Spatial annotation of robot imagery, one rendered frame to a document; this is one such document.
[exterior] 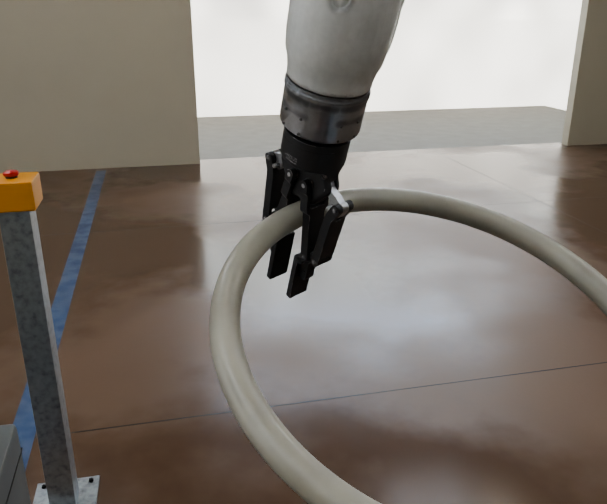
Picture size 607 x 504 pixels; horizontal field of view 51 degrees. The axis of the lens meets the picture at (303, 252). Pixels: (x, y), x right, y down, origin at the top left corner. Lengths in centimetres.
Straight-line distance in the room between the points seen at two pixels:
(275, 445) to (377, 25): 38
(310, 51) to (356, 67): 5
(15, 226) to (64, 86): 499
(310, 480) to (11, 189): 141
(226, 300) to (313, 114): 20
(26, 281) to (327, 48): 142
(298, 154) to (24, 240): 127
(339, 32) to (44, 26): 622
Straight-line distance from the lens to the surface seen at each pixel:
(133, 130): 679
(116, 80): 674
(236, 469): 234
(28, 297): 192
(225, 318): 60
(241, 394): 55
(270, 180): 78
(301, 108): 65
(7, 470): 122
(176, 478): 234
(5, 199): 181
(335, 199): 71
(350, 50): 61
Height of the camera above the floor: 148
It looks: 21 degrees down
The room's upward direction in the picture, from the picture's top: straight up
